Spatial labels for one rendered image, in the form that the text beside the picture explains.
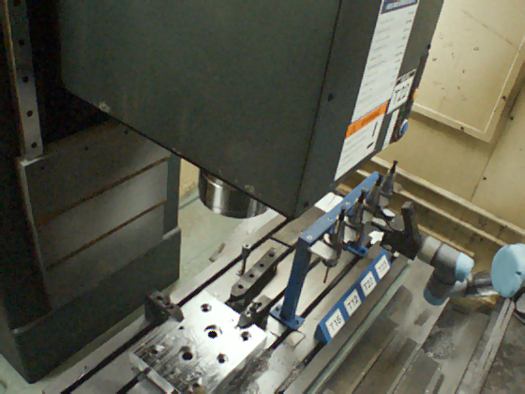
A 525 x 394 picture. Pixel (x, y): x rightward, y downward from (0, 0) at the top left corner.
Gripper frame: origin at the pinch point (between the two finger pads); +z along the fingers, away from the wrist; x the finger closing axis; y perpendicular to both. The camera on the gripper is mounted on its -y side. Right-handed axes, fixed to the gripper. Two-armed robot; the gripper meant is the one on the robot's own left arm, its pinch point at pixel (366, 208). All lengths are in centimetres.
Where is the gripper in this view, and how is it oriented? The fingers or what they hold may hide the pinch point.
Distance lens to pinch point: 151.0
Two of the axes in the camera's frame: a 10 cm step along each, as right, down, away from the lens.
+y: -1.6, 8.0, 5.8
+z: -7.9, -4.6, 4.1
